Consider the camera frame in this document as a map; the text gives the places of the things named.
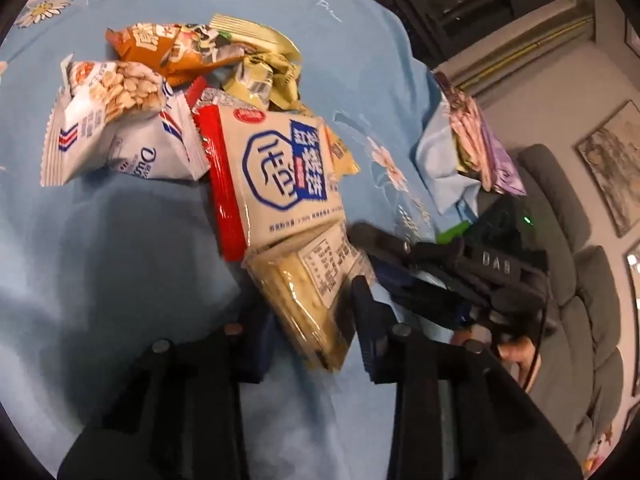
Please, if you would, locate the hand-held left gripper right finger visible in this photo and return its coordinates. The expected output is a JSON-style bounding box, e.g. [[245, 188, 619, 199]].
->
[[351, 276, 583, 480]]

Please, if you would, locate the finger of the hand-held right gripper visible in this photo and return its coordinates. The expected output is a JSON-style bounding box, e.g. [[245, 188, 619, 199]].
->
[[375, 272, 473, 332], [347, 222, 466, 273]]

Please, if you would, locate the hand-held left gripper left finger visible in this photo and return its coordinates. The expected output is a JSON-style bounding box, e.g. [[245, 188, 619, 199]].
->
[[57, 307, 277, 480]]

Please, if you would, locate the clear cracker packet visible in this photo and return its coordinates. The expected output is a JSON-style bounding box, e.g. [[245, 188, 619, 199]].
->
[[242, 220, 376, 373]]

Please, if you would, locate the small yellow snack packet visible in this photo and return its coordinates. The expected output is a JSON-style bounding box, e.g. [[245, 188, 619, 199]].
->
[[324, 125, 362, 182]]

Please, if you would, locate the red and white cracker packet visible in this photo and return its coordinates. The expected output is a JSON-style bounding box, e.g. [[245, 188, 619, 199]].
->
[[192, 102, 347, 263]]

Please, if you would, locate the pale green snack packet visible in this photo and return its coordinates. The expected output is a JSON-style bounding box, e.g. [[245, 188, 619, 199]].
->
[[221, 55, 304, 112], [209, 14, 303, 68]]

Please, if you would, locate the white peanut packet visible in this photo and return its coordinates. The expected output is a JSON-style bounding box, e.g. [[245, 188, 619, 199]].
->
[[40, 55, 168, 188]]

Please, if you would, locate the person's right hand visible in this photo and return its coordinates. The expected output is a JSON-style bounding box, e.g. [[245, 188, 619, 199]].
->
[[499, 337, 540, 392]]

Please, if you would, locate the grey sofa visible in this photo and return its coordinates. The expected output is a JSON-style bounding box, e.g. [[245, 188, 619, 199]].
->
[[517, 144, 627, 463]]

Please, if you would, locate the purple folded cloth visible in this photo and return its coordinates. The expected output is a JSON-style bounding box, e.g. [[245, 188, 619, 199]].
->
[[480, 120, 528, 197]]

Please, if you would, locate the pink folded cloth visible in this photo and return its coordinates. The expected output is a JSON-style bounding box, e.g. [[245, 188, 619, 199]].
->
[[440, 76, 493, 191]]

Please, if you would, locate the blue floral bedsheet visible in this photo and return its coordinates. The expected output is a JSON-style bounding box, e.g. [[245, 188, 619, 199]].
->
[[0, 0, 483, 480]]

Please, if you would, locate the brown patterned pouch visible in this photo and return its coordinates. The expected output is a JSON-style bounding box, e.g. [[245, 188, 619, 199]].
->
[[432, 71, 467, 107]]

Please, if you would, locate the white and blue snack packet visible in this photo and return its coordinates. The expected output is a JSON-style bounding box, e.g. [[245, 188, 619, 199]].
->
[[102, 82, 211, 182]]

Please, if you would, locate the silver and red snack packet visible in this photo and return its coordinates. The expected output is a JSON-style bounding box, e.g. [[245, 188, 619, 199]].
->
[[185, 76, 273, 113]]

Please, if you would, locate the orange snack packet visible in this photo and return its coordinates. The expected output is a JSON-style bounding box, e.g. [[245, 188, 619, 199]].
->
[[104, 22, 247, 87]]

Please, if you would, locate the black cable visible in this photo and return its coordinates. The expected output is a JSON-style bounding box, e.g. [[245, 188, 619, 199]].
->
[[522, 305, 548, 393]]

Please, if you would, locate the framed wall picture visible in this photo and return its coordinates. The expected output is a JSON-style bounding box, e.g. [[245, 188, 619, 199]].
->
[[624, 240, 640, 397], [575, 101, 640, 239]]

